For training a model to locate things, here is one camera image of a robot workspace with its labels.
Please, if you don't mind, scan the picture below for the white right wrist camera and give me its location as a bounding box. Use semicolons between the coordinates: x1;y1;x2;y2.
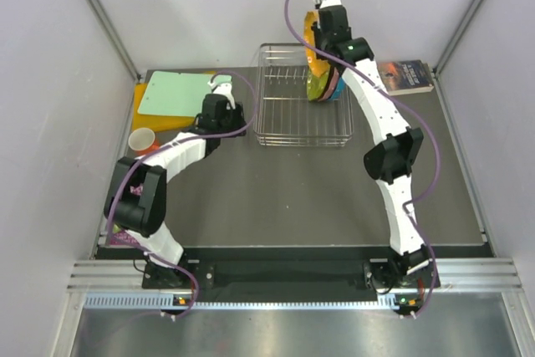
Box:
313;0;342;9

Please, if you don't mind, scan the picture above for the blue polka dot plate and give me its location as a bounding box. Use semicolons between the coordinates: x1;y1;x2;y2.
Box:
329;78;345;101

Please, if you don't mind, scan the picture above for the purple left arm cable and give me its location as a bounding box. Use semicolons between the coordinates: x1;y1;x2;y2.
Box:
106;70;258;320

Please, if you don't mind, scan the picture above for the orange mug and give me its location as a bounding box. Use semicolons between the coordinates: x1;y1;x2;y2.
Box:
127;127;160;156

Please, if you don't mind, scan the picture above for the orange polka dot plate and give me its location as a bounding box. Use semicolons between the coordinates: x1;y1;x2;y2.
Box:
303;10;331;80

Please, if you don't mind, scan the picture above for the dark cover book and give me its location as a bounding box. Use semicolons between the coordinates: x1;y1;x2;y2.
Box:
378;59;435;96

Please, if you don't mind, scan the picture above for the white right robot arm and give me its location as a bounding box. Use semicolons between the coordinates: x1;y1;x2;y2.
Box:
313;0;430;287

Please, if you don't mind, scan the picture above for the green polka dot plate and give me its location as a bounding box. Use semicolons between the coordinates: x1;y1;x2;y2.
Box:
306;70;329;101

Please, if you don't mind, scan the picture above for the pink polka dot plate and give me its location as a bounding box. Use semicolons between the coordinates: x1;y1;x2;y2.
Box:
318;67;339;102

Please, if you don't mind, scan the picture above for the yellow cutting board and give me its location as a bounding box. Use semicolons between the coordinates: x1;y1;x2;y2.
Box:
131;82;195;132

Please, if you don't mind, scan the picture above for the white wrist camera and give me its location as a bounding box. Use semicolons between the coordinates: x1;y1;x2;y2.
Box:
313;0;342;9
208;76;236;110

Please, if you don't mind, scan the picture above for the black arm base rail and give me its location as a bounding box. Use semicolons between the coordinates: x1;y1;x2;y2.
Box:
137;243;444;293

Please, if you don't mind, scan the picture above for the metal wire dish rack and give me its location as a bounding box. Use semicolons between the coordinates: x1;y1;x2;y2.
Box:
254;43;354;147

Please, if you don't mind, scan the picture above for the purple treehouse book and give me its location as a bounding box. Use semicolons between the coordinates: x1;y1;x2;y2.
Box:
109;225;139;247

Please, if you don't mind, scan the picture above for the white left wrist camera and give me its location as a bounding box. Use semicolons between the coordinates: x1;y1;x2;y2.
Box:
208;76;236;110

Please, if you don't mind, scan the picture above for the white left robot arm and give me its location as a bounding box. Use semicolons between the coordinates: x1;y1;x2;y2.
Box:
104;94;247;288

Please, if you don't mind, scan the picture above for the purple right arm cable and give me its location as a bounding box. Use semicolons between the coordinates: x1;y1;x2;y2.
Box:
284;0;442;319

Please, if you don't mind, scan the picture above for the perforated cable duct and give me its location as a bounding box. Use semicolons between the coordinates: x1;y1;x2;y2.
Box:
84;293;424;311

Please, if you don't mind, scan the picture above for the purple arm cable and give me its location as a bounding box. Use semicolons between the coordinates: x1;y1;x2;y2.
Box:
284;0;442;319
106;70;258;320

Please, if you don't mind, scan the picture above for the mint green cutting board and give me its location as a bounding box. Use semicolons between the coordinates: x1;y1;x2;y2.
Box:
137;71;231;117

